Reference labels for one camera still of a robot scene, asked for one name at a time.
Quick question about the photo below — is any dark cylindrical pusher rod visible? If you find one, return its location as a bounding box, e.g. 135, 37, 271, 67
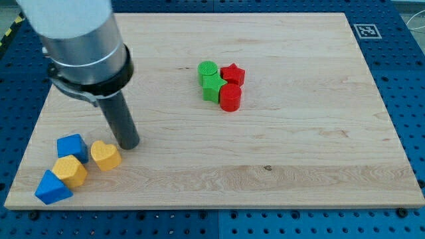
98, 91, 140, 149

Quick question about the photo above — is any yellow heart block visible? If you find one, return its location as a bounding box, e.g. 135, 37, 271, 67
90, 140, 122, 171

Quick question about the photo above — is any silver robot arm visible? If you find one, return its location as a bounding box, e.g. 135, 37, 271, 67
17, 0, 140, 149

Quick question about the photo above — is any blue cube block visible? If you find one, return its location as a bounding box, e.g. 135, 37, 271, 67
56, 134, 89, 164

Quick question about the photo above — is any yellow pentagon block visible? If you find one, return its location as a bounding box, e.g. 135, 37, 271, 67
52, 155, 88, 189

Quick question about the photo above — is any green star block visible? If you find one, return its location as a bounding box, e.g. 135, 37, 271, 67
203, 73, 227, 104

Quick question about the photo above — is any blue triangle block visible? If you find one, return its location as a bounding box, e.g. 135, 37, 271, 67
35, 170, 73, 204

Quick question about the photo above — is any green cylinder block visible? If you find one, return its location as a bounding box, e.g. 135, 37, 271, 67
197, 60, 218, 86

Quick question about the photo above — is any wooden board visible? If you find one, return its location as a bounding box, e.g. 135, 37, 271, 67
3, 12, 425, 210

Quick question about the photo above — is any red cylinder block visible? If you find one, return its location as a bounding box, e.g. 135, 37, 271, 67
219, 84, 242, 112

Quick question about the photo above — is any red star block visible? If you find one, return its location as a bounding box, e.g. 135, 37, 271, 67
220, 63, 246, 86

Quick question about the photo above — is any yellow black hazard tape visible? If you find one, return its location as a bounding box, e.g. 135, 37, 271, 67
1, 13, 25, 51

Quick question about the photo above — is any white fiducial marker tag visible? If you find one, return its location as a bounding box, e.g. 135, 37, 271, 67
354, 23, 382, 39

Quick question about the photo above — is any white cable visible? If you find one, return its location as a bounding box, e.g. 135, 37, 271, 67
405, 9, 425, 34

